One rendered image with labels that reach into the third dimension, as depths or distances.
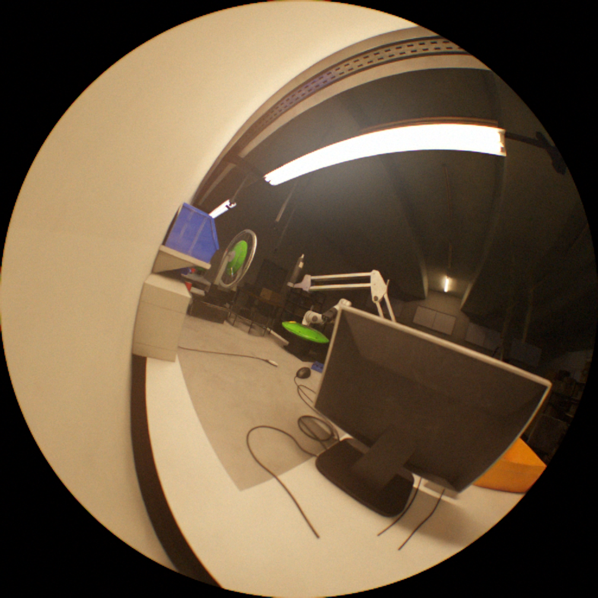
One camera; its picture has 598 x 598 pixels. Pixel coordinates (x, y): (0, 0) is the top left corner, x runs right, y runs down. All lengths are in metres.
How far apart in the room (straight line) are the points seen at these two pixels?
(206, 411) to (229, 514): 0.24
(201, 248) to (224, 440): 0.61
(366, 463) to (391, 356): 0.23
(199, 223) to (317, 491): 0.82
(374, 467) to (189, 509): 0.32
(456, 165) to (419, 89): 1.43
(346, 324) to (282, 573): 0.46
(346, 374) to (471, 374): 0.24
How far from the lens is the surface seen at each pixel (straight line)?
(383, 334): 0.34
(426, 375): 0.32
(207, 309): 1.07
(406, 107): 3.22
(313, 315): 1.44
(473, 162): 3.68
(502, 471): 0.75
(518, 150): 3.00
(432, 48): 0.98
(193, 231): 0.70
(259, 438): 0.43
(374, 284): 0.86
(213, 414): 0.44
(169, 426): 0.40
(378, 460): 0.40
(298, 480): 0.39
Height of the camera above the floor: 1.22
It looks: level
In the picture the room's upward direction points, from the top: 22 degrees clockwise
